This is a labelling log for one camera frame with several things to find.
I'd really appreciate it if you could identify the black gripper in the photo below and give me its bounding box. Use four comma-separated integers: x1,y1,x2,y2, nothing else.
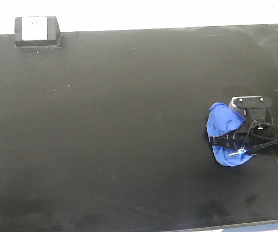
209,122,276,156

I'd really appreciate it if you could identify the blue microfibre cloth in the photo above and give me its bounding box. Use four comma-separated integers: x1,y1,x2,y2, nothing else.
206,102,252,167

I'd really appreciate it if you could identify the black white power socket box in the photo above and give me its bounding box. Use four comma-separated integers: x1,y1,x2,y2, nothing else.
14,16,61,47

